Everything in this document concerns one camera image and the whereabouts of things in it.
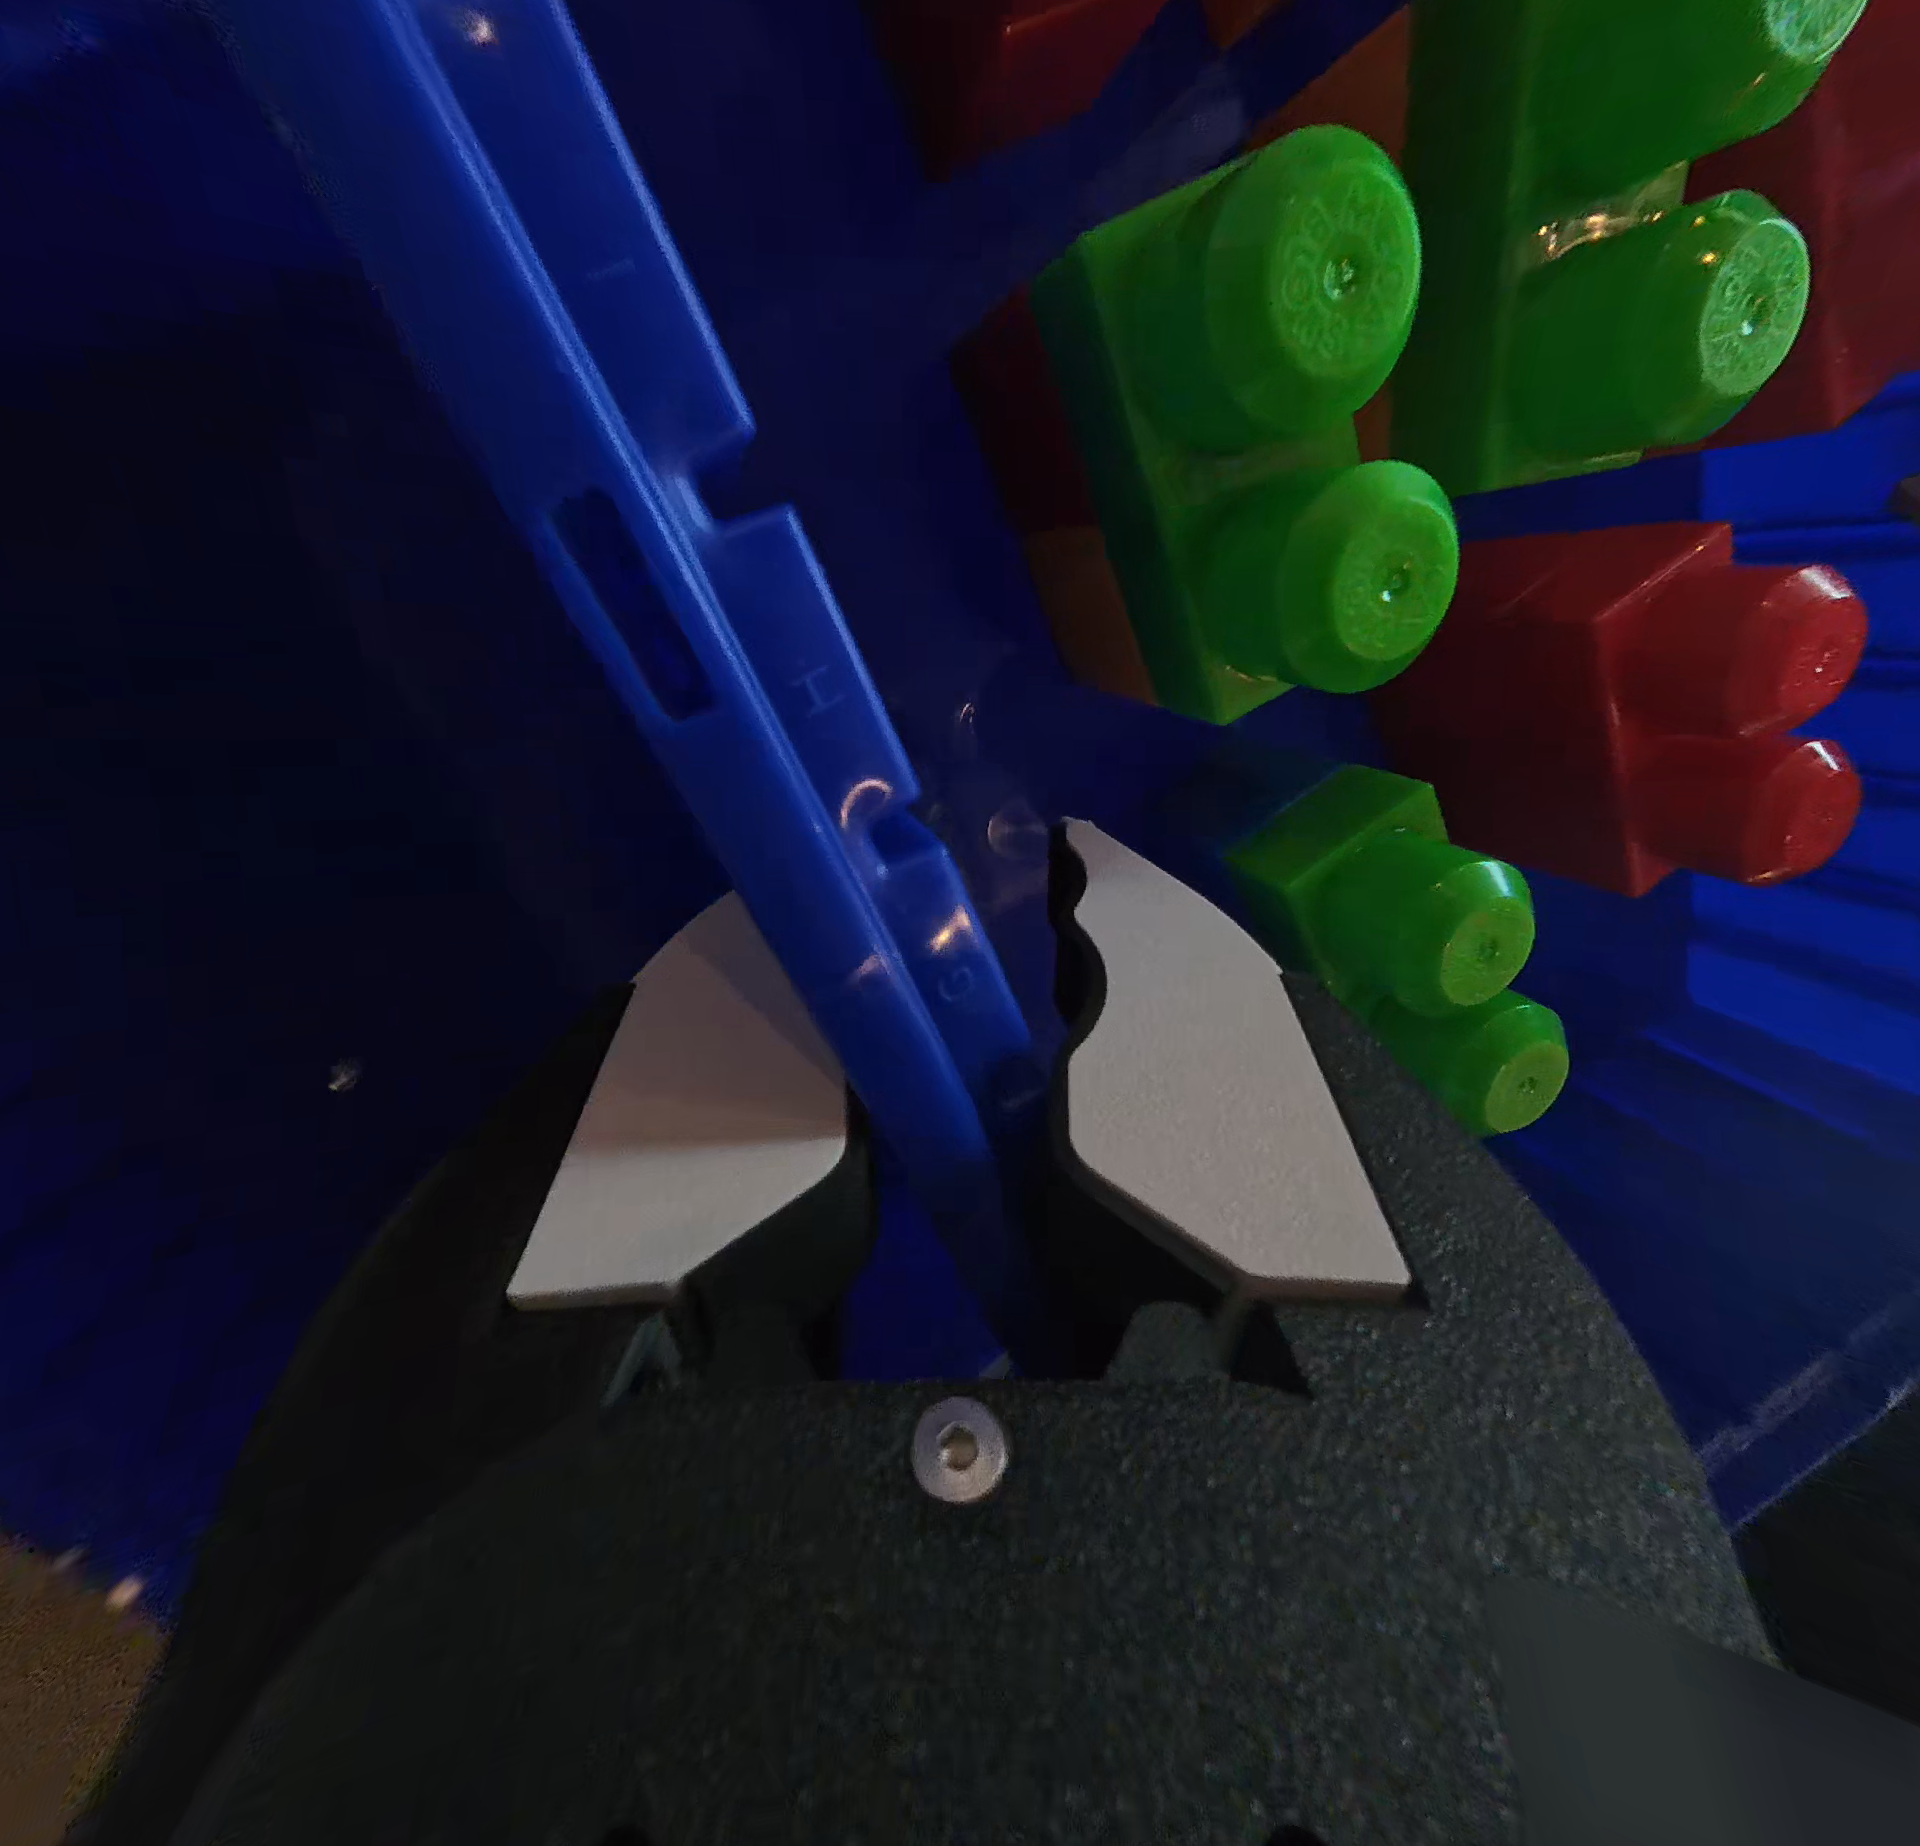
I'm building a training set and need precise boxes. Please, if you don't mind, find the blue plastic bin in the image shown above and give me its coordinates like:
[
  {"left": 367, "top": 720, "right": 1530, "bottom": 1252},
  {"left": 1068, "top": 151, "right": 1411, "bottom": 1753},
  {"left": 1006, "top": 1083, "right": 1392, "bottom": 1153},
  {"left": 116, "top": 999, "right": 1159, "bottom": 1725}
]
[
  {"left": 0, "top": 0, "right": 901, "bottom": 1621},
  {"left": 195, "top": 0, "right": 1920, "bottom": 1523}
]

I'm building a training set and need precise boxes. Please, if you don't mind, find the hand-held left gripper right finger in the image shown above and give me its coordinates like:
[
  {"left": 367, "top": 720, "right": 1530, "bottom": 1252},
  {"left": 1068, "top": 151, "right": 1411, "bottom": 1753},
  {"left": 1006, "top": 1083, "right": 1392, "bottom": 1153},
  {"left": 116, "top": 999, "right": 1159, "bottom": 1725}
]
[{"left": 1047, "top": 818, "right": 1415, "bottom": 1311}]

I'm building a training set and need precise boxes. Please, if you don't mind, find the pile of toy blocks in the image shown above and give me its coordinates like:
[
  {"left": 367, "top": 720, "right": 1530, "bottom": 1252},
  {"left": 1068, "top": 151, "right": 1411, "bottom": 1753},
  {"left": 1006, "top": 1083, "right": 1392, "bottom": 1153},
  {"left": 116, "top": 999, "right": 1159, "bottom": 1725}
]
[{"left": 886, "top": 0, "right": 1920, "bottom": 1140}]

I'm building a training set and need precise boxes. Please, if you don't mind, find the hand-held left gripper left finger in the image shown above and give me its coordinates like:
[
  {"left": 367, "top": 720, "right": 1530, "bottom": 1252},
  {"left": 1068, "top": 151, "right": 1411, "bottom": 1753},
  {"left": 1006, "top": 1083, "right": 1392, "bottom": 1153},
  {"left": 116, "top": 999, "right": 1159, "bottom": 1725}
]
[{"left": 507, "top": 893, "right": 851, "bottom": 1311}]

